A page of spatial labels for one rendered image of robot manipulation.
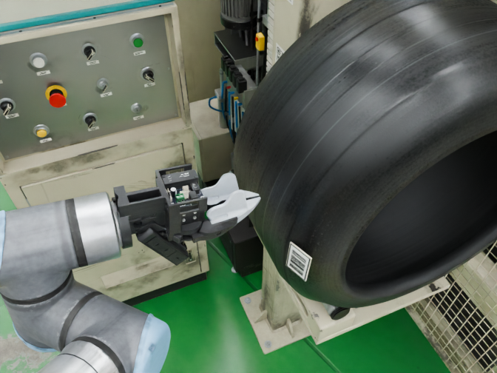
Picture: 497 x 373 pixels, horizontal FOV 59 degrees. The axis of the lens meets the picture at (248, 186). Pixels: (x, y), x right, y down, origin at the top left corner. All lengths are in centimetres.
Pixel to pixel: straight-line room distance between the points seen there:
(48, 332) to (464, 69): 61
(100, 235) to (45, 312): 14
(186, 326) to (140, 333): 136
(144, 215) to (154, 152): 77
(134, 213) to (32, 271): 14
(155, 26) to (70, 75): 25
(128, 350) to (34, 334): 15
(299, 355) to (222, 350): 31
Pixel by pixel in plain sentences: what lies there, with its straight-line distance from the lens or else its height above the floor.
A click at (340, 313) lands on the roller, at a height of 91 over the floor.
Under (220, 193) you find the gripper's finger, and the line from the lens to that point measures 65.
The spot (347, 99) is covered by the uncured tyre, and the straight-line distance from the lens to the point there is 59.
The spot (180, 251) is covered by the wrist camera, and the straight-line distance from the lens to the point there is 67.
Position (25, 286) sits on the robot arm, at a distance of 61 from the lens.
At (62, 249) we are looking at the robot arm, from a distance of 57.
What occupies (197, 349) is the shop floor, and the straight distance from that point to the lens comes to 189.
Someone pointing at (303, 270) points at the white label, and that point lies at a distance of 66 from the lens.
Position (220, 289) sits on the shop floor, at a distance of 200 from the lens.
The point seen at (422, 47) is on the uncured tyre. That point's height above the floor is 146.
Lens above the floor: 174
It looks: 47 degrees down
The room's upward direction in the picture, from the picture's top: straight up
